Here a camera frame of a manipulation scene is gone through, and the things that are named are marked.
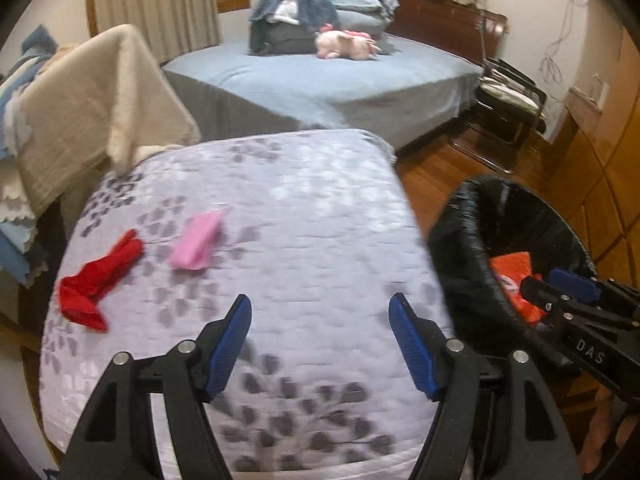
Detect person's right hand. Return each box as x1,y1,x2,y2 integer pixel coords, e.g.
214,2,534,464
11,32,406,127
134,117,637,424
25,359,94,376
582,385,638,471

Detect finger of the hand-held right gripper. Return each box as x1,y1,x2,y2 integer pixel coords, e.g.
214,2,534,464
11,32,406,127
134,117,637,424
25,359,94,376
549,268,640,311
520,276,601,327

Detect thin wall cables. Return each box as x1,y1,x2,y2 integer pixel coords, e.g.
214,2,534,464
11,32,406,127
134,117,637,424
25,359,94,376
542,0,576,86

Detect beige quilted blanket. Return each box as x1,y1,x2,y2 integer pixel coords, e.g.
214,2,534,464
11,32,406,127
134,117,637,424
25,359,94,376
15,24,202,218

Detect white chair cushion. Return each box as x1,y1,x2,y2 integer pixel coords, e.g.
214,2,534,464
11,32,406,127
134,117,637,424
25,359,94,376
477,80,538,111

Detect black metal chair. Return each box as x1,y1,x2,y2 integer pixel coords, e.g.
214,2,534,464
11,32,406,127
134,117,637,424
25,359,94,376
450,55,548,176

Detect dark wooden headboard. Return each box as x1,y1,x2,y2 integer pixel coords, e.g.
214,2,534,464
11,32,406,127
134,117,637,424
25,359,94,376
387,0,508,68

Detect dark grey folded blanket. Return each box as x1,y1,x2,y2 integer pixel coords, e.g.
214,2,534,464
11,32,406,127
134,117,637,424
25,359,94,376
249,22,321,57

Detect trash bin with black bag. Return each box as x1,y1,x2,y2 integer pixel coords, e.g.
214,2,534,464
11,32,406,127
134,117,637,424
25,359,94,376
427,175,598,376

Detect red cloth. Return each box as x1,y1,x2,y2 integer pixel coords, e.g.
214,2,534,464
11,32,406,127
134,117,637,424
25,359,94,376
59,229,146,333

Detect wooden cabinet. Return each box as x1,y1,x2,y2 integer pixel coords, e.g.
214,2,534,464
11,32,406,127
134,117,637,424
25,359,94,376
545,35,640,281

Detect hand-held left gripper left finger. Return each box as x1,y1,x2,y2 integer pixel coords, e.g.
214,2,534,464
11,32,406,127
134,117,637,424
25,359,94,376
60,294,253,480

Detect bed with blue sheet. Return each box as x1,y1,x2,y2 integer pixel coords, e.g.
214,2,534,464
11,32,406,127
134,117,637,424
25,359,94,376
162,35,486,153

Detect orange foam mesh sheet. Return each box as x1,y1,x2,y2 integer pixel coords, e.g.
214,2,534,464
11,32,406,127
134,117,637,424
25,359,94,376
489,251,547,324

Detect blue and white scalloped blanket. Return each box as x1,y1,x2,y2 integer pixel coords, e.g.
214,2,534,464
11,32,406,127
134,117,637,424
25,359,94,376
0,25,61,286

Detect stack of grey-blue pillows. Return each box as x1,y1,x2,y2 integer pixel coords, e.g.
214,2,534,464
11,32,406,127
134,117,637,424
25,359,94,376
320,0,401,41

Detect pink folded cloth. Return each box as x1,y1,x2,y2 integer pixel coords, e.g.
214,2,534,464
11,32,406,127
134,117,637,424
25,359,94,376
169,209,226,272

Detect pink plush toy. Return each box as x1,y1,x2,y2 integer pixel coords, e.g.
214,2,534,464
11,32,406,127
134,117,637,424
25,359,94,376
314,29,383,61

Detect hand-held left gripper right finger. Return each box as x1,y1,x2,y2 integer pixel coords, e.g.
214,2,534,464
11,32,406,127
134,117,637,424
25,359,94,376
389,292,586,480

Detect lavender leaf-print quilt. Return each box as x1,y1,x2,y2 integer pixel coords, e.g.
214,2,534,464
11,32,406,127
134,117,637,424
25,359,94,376
39,129,473,480

